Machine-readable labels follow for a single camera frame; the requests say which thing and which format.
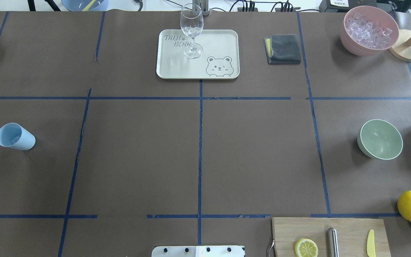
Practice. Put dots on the light green bowl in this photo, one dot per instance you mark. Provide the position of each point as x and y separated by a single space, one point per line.
379 139

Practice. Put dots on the light blue plastic cup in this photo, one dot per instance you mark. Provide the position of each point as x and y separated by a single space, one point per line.
12 135

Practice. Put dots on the blue bowl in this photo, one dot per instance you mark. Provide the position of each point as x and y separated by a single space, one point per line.
79 5

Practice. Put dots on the ice cubes in pink bowl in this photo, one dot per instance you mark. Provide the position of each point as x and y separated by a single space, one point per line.
366 33

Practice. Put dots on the pink bowl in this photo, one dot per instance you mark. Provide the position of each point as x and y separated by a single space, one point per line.
373 14

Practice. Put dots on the cream bear tray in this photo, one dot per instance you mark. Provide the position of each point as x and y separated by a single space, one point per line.
219 60

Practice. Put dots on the yellow sponge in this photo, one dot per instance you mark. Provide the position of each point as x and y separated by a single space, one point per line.
268 47

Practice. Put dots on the grey folded cloth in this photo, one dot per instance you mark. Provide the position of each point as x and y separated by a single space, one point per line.
285 50

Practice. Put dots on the clear wine glass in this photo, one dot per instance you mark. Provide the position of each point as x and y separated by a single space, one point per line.
192 24

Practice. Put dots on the lemon half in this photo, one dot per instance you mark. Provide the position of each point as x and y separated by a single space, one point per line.
305 247

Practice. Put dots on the metal cylinder tool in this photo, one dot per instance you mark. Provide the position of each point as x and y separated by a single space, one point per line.
333 242

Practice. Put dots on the yellow plastic fork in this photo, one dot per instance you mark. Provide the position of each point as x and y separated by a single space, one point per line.
89 5

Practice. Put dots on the wooden cutting board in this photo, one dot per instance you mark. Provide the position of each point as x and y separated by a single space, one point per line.
352 235

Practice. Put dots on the yellow plastic knife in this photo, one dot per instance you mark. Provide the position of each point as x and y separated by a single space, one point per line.
370 244

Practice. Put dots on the aluminium frame post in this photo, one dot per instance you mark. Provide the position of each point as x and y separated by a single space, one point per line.
204 5

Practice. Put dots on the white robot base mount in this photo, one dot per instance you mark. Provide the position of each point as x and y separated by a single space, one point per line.
199 251

